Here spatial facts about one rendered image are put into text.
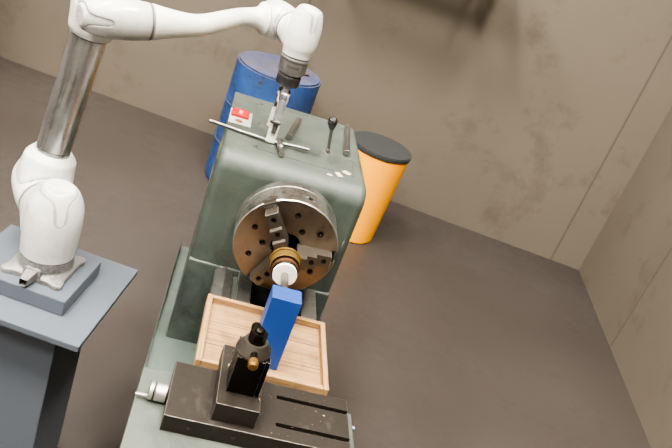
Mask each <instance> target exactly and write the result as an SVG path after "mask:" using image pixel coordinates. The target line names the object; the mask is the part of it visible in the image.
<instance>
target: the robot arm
mask: <svg viewBox="0 0 672 448"><path fill-rule="evenodd" d="M68 25H69V29H70V30H71V32H70V36H69V39H68V42H67V45H66V49H65V52H64V55H63V58H62V62H61V65H60V68H59V71H58V75H57V78H56V81H55V84H54V88H53V91H52V94H51V97H50V101H49V104H48V107H47V110H46V114H45V117H44V120H43V123H42V127H41V130H40V133H39V136H38V140H37V142H35V143H33V144H31V145H29V146H28V147H26V148H25V150H24V152H23V154H22V156H21V158H20V159H19V160H18V162H17V163H16V164H15V166H14V168H13V171H12V176H11V183H12V190H13V195H14V198H15V202H16V204H17V207H18V209H19V213H20V230H21V235H20V247H19V250H18V253H17V254H16V255H15V256H14V257H13V258H12V259H10V260H9V261H7V262H5V263H3V264H2V265H1V271H2V272H4V273H9V274H13V275H16V276H19V277H20V279H19V284H20V285H21V286H24V287H25V286H28V285H29V284H31V283H33V282H36V283H39V284H41V285H44V286H47V287H49V288H50V289H52V290H54V291H60V290H62V289H63V285H64V284H65V283H66V281H67V280H68V279H69V278H70V277H71V276H72V275H73V274H74V273H75V272H76V271H77V270H78V269H79V268H80V267H82V266H84V265H85V263H86V259H85V258H83V257H81V256H76V255H75V253H76V249H77V247H78V243H79V240H80V236H81V231H82V226H83V221H84V213H85V206H84V201H83V198H82V195H81V193H80V191H79V189H78V188H77V187H76V186H75V185H74V184H73V182H74V175H75V170H76V164H77V162H76V159H75V157H74V155H73V154H72V152H71V151H72V148H73V145H74V142H75V139H76V136H77V133H78V130H79V127H80V124H81V121H82V118H83V114H84V111H85V108H86V105H87V102H88V99H89V96H90V93H91V90H92V87H93V84H94V81H95V78H96V75H97V72H98V69H99V66H100V63H101V60H102V57H103V53H104V50H105V47H106V44H108V43H110V42H111V41H112V40H123V41H153V40H161V39H172V38H189V37H201V36H207V35H212V34H215V33H218V32H221V31H225V30H228V29H231V28H234V27H238V26H248V27H253V28H255V29H256V30H257V32H258V33H259V34H260V35H263V36H267V37H270V38H272V39H275V40H281V43H282V45H283V49H282V52H281V56H280V59H279V65H278V69H279V70H278V73H277V76H276V82H277V83H278V84H280V87H279V88H278V91H277V96H276V99H275V100H274V107H272V110H271V113H270V116H269V120H268V123H267V126H268V127H269V130H268V133H267V136H266V139H265V141H266V142H269V143H272V144H274V143H275V140H276V137H277V134H278V131H279V128H280V125H281V121H282V118H283V114H284V111H285V107H286V105H287V102H288V99H289V97H290V94H291V93H290V92H291V91H290V90H289V89H297V88H298V87H299V84H300V81H301V77H303V76H305V73H306V70H307V67H308V64H309V61H310V59H311V57H312V55H313V54H314V52H315V50H316V48H317V45H318V42H319V39H320V36H321V32H322V27H323V14H322V12H321V11H320V10H319V9H317V8H316V7H314V6H311V5H309V4H300V5H299V6H298V7H297V8H296V9H295V8H294V7H292V6H291V5H290V4H288V3H286V2H284V1H282V0H267V1H265V2H261V3H260V4H259V5H258V6H257V7H249V8H234V9H228V10H223V11H217V12H211V13H205V14H190V13H185V12H180V11H176V10H173V9H169V8H166V7H163V6H160V5H157V4H154V3H149V2H144V1H140V0H71V2H70V10H69V18H68ZM278 120H279V121H278Z"/></svg>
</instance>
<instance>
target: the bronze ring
mask: <svg viewBox="0 0 672 448"><path fill-rule="evenodd" d="M281 263H289V264H291V265H293V266H294V267H295V268H296V270H297V276H298V273H299V270H300V266H301V257H300V255H299V253H298V252H297V251H296V250H294V249H292V248H288V247H282V248H278V249H276V250H275V251H273V252H272V254H271V255H270V257H269V266H270V271H271V274H273V269H274V268H275V267H276V266H277V265H278V264H281Z"/></svg>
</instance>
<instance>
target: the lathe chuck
mask: <svg viewBox="0 0 672 448"><path fill-rule="evenodd" d="M306 196H310V197H312V198H313V199H314V200H315V201H316V202H312V201H310V200H308V199H307V198H306ZM274 198H276V201H277V204H278V207H279V210H280V213H281V215H282V218H283V221H284V224H285V227H286V230H287V233H288V234H292V235H294V236H296V237H297V238H298V239H299V241H300V244H301V245H306V246H311V247H316V248H321V249H326V250H331V251H335V252H338V234H337V225H336V221H335V218H334V215H333V213H332V211H331V210H330V208H329V207H328V205H327V204H326V203H325V202H324V201H323V200H322V199H321V198H319V197H318V196H317V195H315V194H313V193H311V192H309V191H307V190H304V189H301V188H297V187H289V186H282V187H274V188H270V189H267V190H264V191H262V192H260V193H258V194H256V195H255V196H253V197H252V198H251V199H249V200H248V201H247V202H246V203H245V204H244V206H243V207H242V208H241V210H240V212H239V214H238V216H237V219H236V222H235V228H234V234H233V240H232V250H233V255H234V258H235V261H236V263H237V265H238V267H239V268H240V270H241V271H242V272H243V273H244V274H245V275H247V274H248V273H249V272H250V271H251V270H252V269H253V268H254V267H255V266H257V265H258V264H259V263H260V262H261V261H262V260H263V259H264V258H265V257H266V256H267V255H268V254H270V253H271V245H272V244H273V241H272V238H271V235H270V229H269V226H268V223H267V220H266V217H265V212H266V209H265V206H264V202H265V201H266V200H270V199H274ZM272 246H273V245H272ZM334 263H335V262H334V261H333V262H330V266H329V268H324V267H319V266H315V268H314V269H311V268H306V267H305V270H304V271H303V270H299V273H298V276H297V278H296V280H295V282H294V283H292V284H291V285H288V288H289V289H293V290H299V289H303V288H306V287H309V286H311V285H313V284H315V283H316V282H318V281H319V280H321V279H322V278H323V277H324V276H325V275H326V274H327V273H328V272H329V271H330V269H331V268H332V266H333V265H334ZM273 285H277V286H281V285H279V284H277V283H276V282H275V281H274V279H273V277H272V278H271V279H270V280H269V281H268V280H267V279H266V280H265V281H264V282H263V283H262V284H261V285H260V286H262V287H265V288H268V289H271V288H272V286H273Z"/></svg>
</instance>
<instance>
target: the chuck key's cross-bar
mask: <svg viewBox="0 0 672 448"><path fill-rule="evenodd" d="M209 122H210V123H213V124H216V125H219V126H222V127H224V128H227V129H230V130H233V131H236V132H239V133H242V134H245V135H248V136H251V137H254V138H257V139H260V140H263V141H265V139H266V138H265V137H262V136H259V135H257V134H254V133H251V132H248V131H245V130H242V129H239V128H236V127H233V126H230V125H227V124H224V123H221V122H218V121H215V120H212V119H209ZM283 145H284V146H287V147H291V148H295V149H300V150H304V151H309V148H307V147H303V146H298V145H294V144H290V143H286V142H283Z"/></svg>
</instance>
